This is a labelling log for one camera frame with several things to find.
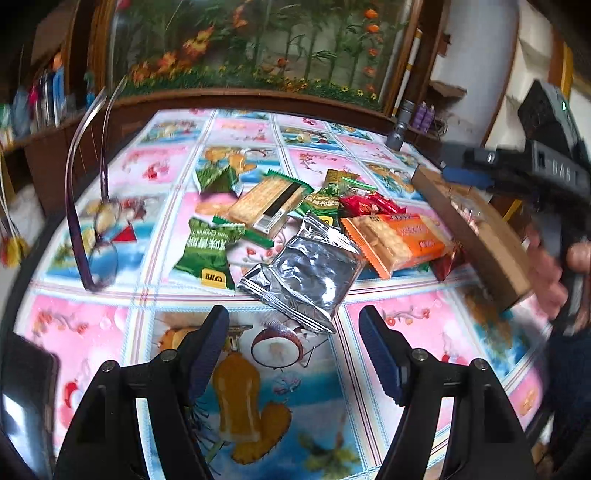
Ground large green snack packet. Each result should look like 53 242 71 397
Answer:
168 217 246 291

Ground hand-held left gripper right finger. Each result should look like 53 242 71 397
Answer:
359 306 539 480

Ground person's right hand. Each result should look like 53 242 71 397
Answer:
525 230 591 320

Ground dark red snack packet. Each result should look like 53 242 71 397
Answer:
431 244 462 282

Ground tangled cables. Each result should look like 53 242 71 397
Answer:
434 113 458 137

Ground aquarium with artificial plants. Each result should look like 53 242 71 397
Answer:
90 0 426 114

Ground cardboard box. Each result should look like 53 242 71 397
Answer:
411 165 536 311

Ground row of bottles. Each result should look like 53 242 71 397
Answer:
0 55 100 144

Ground green-edged cracker packet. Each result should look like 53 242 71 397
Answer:
226 170 315 241

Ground orange cracker packet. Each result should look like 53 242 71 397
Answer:
341 213 451 280

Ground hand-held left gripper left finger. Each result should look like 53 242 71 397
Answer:
54 305 230 480

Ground small red snack packet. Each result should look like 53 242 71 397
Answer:
339 194 370 217

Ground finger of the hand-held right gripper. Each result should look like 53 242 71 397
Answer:
442 144 498 166
440 165 497 188

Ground olive gold snack packet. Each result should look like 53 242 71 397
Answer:
323 168 358 190

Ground grey metal flashlight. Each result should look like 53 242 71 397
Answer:
387 99 414 151

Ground purple frame eyeglasses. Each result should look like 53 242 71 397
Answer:
67 76 134 291

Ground silver foil snack packet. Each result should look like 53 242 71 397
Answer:
237 212 368 334

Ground dark flat panel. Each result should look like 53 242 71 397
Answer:
0 332 61 462

